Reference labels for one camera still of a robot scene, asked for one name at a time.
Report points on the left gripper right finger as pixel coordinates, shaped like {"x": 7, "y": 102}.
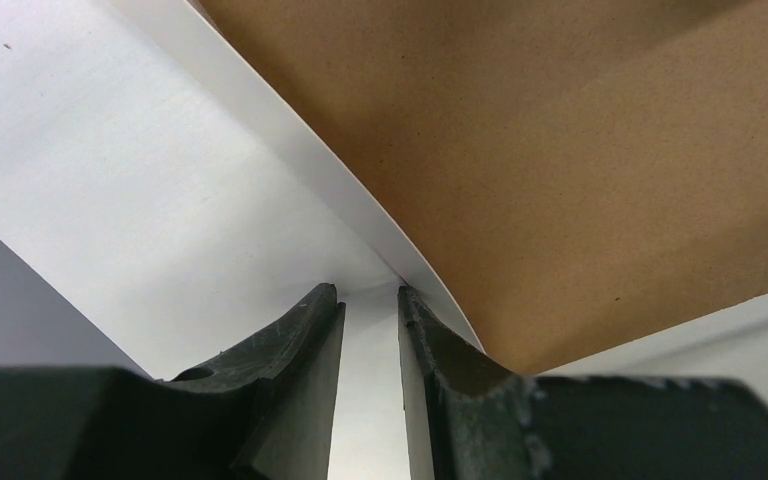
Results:
{"x": 468, "y": 417}

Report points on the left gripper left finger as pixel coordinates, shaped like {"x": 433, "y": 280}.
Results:
{"x": 262, "y": 409}

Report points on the white brown backing board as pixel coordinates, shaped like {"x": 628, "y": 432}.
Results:
{"x": 579, "y": 173}

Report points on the white paper mat border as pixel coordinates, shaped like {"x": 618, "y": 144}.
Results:
{"x": 160, "y": 185}

